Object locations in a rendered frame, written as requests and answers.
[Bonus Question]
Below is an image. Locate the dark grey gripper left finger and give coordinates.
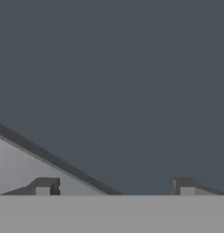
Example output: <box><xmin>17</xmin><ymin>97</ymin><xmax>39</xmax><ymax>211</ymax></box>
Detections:
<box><xmin>0</xmin><ymin>177</ymin><xmax>61</xmax><ymax>197</ymax></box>

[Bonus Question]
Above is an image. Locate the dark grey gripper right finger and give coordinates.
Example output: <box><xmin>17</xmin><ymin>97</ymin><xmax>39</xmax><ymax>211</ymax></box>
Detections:
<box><xmin>169</xmin><ymin>177</ymin><xmax>224</xmax><ymax>197</ymax></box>

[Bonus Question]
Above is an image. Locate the dark grey fridge door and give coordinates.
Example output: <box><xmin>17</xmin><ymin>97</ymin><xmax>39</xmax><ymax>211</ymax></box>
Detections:
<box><xmin>0</xmin><ymin>0</ymin><xmax>224</xmax><ymax>197</ymax></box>

